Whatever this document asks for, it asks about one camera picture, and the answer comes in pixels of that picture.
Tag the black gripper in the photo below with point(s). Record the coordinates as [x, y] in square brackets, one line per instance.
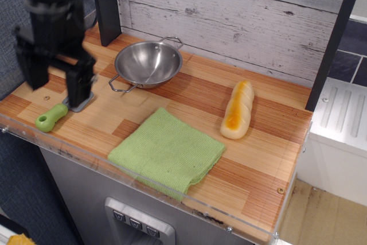
[55, 38]

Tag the green handled grey spatula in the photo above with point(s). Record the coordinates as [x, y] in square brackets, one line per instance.
[47, 121]

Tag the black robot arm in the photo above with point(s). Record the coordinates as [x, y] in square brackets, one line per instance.
[55, 40]

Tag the stainless steel pot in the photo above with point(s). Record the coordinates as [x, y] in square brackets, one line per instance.
[148, 64]

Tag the clear acrylic edge guard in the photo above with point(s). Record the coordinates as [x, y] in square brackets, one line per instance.
[137, 179]

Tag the green folded cloth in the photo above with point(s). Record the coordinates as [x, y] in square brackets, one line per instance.
[167, 154]

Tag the grey toy kitchen cabinet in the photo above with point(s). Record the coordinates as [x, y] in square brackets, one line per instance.
[129, 210]

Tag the silver button panel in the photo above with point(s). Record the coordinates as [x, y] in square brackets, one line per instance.
[132, 226]

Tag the yellow object in corner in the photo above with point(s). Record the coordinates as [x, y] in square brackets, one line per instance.
[20, 240]

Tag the toy bread loaf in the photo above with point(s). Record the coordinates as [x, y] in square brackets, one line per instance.
[237, 116]

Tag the white toy sink unit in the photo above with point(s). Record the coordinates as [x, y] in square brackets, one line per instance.
[334, 153]

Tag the dark left frame post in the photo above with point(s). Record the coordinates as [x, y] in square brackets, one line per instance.
[108, 20]

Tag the dark frame post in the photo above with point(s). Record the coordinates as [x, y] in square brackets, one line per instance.
[108, 20]
[331, 49]

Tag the dark right frame post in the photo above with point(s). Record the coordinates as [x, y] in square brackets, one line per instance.
[331, 49]

